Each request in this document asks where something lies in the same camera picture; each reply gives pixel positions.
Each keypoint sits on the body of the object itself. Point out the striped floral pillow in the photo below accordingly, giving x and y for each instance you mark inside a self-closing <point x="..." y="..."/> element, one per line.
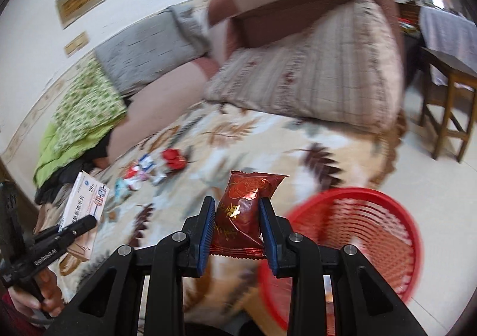
<point x="316" y="71"/>

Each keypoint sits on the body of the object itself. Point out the dark red snack packet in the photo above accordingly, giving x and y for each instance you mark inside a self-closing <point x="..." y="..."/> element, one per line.
<point x="242" y="209"/>

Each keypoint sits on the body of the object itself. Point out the leaf-print blanket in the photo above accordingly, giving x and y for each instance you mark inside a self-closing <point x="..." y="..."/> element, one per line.
<point x="261" y="142"/>

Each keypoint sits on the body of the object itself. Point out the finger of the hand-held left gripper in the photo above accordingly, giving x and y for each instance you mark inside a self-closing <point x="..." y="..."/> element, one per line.
<point x="48" y="233"/>
<point x="80" y="228"/>

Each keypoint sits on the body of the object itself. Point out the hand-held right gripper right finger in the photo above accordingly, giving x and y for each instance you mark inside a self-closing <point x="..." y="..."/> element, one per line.
<point x="270" y="239"/>

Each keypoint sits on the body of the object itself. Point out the black jacket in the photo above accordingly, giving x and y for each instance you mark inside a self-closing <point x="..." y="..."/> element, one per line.
<point x="56" y="183"/>

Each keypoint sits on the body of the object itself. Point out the red and white box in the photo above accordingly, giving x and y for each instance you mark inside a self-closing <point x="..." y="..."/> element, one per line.
<point x="131" y="172"/>

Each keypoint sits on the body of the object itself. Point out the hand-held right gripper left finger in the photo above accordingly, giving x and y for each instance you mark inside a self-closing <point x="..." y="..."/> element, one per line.
<point x="207" y="235"/>

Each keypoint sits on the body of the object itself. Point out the brass wall plaque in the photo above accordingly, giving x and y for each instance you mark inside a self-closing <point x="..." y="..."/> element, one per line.
<point x="80" y="1"/>

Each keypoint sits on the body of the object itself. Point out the dark wooden stool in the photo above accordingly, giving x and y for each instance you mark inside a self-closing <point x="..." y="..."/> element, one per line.
<point x="447" y="64"/>

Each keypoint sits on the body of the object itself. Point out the red plastic mesh basket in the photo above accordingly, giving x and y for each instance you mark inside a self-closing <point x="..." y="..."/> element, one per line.
<point x="372" y="231"/>

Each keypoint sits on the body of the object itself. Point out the dark low cabinet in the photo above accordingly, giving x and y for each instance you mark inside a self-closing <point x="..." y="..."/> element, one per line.
<point x="410" y="53"/>

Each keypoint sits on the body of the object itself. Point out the green checked quilt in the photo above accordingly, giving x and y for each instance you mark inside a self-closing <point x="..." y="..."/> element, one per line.
<point x="82" y="109"/>

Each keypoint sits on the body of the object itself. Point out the person's left hand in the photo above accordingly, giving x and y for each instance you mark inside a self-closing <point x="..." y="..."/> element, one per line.
<point x="54" y="295"/>

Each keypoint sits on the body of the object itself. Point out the red wrapper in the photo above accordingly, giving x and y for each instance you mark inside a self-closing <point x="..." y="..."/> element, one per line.
<point x="173" y="159"/>

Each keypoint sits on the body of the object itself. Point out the teal wrapper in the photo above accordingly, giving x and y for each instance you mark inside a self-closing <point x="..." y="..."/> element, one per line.
<point x="121" y="187"/>

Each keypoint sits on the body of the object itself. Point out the white medicine box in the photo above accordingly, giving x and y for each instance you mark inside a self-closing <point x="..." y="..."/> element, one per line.
<point x="87" y="194"/>

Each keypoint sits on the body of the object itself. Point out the white tablecloth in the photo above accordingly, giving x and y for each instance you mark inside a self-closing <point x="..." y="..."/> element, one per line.
<point x="447" y="30"/>

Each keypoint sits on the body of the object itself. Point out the blue and white box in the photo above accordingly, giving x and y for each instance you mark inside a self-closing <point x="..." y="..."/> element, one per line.
<point x="147" y="164"/>

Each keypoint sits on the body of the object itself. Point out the grey quilted pillow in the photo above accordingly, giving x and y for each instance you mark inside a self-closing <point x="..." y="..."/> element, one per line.
<point x="149" y="49"/>

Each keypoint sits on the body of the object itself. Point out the brass wall switch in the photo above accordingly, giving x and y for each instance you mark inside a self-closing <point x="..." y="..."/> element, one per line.
<point x="82" y="41"/>
<point x="70" y="48"/>

